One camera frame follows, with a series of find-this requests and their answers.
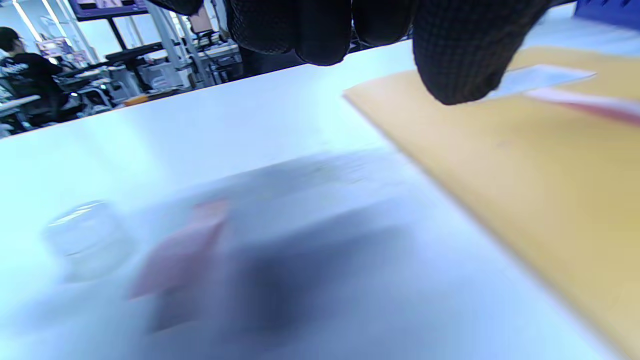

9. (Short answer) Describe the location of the person's left hand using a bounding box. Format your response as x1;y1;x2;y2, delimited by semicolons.
145;0;556;106

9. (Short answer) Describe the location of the pink sticky note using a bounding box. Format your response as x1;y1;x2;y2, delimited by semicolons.
129;199;232;302
522;87;640;126

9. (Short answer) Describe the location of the yellow L-shaped folder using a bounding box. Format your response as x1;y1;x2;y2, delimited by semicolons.
342;46;640;358

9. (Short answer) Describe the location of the clear glue stick cap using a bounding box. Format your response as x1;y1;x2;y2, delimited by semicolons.
42;200;136;283

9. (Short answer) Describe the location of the white label sticker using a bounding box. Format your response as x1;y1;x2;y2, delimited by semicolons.
487;64;598;99

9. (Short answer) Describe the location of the blue plastic file rack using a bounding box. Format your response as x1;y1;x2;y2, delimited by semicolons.
574;0;640;31

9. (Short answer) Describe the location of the dark monitor screen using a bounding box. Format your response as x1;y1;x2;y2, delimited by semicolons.
67;0;149;22

